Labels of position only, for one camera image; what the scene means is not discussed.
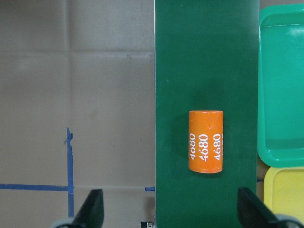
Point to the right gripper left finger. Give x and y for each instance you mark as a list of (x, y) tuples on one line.
[(91, 214)]

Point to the green plastic tray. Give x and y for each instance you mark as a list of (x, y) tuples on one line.
[(280, 122)]

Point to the yellow plastic tray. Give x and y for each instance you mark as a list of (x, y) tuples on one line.
[(284, 191)]

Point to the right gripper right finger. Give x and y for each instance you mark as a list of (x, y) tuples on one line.
[(252, 212)]

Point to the orange cylinder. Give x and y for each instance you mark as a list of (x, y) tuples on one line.
[(205, 141)]

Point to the green conveyor belt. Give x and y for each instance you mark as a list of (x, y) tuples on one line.
[(206, 59)]

